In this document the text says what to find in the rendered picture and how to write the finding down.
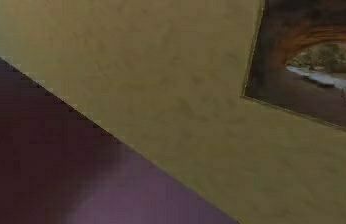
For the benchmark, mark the dark landscape framed picture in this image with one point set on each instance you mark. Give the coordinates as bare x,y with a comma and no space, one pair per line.
314,56

